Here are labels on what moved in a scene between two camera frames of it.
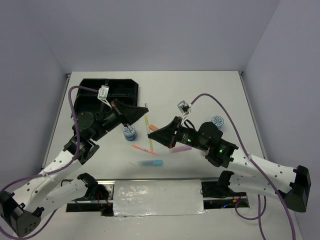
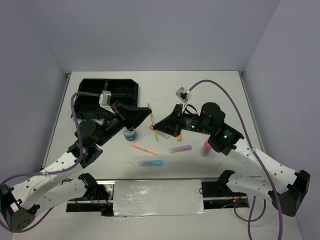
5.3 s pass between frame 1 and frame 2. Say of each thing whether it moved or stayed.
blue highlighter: stayed
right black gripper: moved
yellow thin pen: moved
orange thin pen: stayed
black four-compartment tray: stayed
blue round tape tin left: stayed
